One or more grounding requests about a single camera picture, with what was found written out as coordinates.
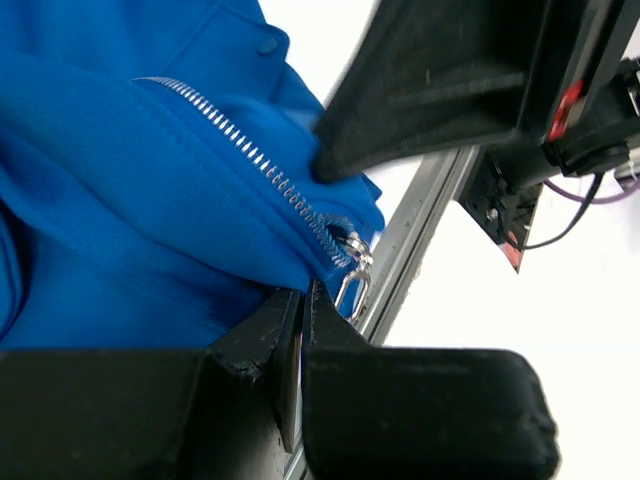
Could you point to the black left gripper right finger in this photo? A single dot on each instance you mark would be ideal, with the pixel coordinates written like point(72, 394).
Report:
point(372, 412)

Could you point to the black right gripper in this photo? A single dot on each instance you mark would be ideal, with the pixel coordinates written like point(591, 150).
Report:
point(595, 131)

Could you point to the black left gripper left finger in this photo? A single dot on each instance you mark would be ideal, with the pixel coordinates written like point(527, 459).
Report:
point(226, 411)

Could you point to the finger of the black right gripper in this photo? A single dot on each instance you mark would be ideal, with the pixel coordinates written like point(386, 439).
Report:
point(431, 76)

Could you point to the silver zipper pull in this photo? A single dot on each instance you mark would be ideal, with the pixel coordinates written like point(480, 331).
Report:
point(357, 279)

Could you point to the blue zip-up fleece jacket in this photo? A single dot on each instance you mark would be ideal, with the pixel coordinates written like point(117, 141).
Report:
point(155, 174)

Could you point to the aluminium front rail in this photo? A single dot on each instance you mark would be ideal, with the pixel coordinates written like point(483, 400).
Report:
point(416, 194)

